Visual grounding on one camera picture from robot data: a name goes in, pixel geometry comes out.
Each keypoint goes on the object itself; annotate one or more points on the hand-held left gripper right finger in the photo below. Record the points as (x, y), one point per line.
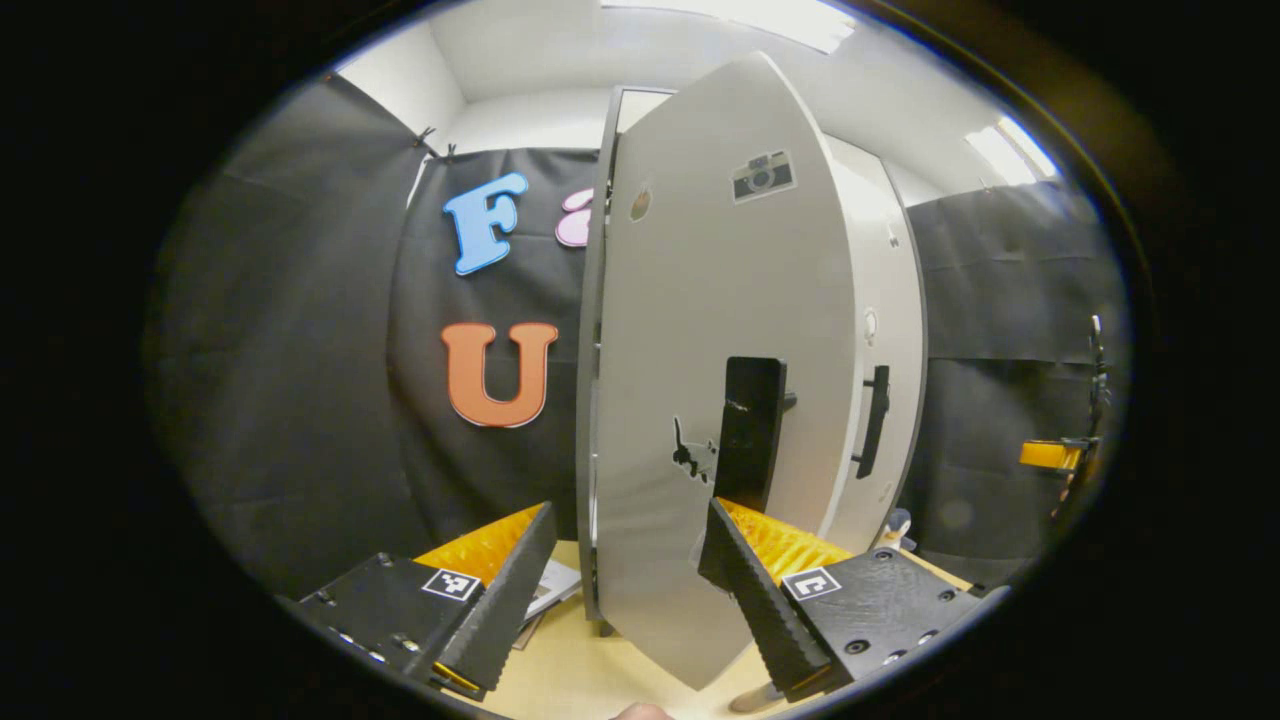
(760, 610)

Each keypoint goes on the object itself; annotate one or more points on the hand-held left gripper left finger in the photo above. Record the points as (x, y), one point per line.
(500, 610)

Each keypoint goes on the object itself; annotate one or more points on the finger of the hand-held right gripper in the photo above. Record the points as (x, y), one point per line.
(1048, 455)

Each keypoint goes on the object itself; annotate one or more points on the light grey cabinet door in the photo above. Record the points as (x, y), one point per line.
(895, 300)
(680, 330)

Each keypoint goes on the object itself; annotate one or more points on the grey cabinet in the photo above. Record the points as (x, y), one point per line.
(590, 400)

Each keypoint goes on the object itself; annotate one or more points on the white paper booklet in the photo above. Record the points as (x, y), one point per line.
(552, 585)

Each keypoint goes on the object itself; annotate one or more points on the small ceiling light panel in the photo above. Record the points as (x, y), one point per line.
(1012, 150)

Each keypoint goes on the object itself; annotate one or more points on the black backdrop cloth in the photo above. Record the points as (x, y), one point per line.
(300, 400)

